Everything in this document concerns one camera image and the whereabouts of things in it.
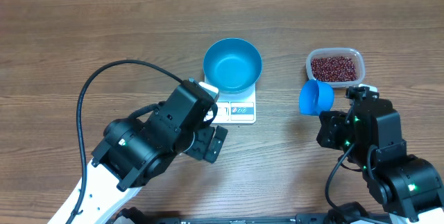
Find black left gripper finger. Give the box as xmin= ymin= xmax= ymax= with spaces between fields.
xmin=192 ymin=126 xmax=218 ymax=162
xmin=203 ymin=126 xmax=228 ymax=164

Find blue plastic measuring scoop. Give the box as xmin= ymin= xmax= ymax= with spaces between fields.
xmin=299 ymin=80 xmax=334 ymax=116

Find red adzuki beans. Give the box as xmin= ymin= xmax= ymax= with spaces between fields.
xmin=310 ymin=56 xmax=357 ymax=82

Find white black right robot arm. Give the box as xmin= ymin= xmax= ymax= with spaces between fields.
xmin=316 ymin=86 xmax=443 ymax=223

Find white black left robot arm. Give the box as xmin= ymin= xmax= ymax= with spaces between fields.
xmin=50 ymin=80 xmax=228 ymax=223

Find white digital kitchen scale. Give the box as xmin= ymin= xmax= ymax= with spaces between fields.
xmin=213 ymin=76 xmax=257 ymax=124

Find teal metal bowl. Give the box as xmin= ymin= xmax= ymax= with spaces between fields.
xmin=203 ymin=38 xmax=263 ymax=94

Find clear plastic food container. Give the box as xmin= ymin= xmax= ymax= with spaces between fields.
xmin=305 ymin=47 xmax=366 ymax=88

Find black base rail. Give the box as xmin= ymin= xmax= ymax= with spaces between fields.
xmin=107 ymin=206 xmax=393 ymax=224

